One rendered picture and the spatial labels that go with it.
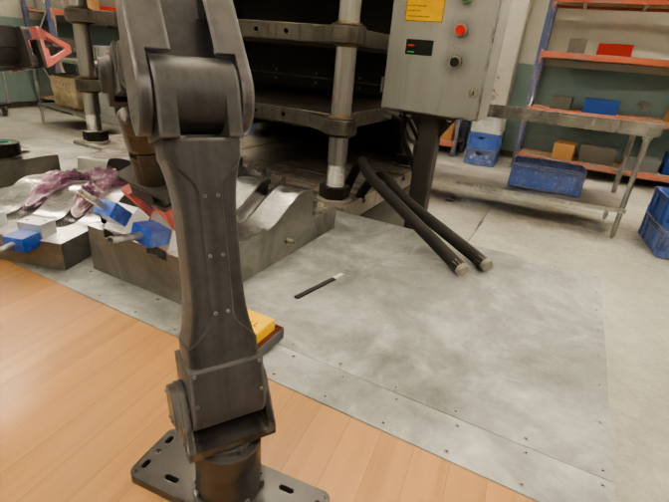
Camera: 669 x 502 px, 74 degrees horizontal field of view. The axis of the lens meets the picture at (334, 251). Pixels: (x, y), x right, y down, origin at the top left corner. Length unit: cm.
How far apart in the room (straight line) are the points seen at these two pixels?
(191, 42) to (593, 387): 69
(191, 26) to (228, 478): 41
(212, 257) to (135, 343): 37
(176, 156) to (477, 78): 109
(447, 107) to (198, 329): 112
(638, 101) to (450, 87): 595
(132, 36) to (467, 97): 109
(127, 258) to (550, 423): 71
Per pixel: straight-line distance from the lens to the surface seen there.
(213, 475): 47
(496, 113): 409
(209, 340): 40
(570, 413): 71
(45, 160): 158
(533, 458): 62
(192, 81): 38
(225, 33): 42
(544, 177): 434
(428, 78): 140
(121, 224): 86
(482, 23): 138
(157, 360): 70
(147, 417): 61
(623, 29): 722
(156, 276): 83
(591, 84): 720
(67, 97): 707
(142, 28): 40
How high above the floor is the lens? 122
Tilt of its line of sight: 24 degrees down
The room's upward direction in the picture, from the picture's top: 5 degrees clockwise
